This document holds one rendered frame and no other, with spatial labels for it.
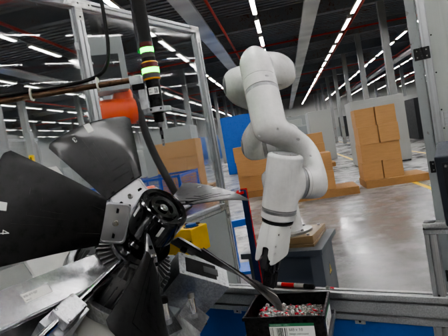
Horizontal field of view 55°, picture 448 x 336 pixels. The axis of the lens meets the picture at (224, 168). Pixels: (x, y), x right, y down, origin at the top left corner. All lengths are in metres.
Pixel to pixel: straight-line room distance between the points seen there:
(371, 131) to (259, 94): 8.03
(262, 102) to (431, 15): 1.72
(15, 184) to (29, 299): 0.22
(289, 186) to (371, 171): 8.16
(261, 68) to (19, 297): 0.76
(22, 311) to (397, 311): 0.93
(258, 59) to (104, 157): 0.47
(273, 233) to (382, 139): 8.16
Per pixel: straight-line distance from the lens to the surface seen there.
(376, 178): 9.15
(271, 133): 1.05
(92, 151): 1.16
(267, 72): 1.14
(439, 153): 1.15
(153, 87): 1.09
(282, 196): 0.98
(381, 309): 1.32
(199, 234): 1.53
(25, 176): 0.93
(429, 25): 2.67
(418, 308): 1.30
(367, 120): 9.08
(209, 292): 1.18
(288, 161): 0.97
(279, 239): 1.02
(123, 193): 1.08
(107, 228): 0.98
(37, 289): 0.95
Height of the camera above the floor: 1.34
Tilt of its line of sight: 3 degrees down
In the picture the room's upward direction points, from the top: 10 degrees counter-clockwise
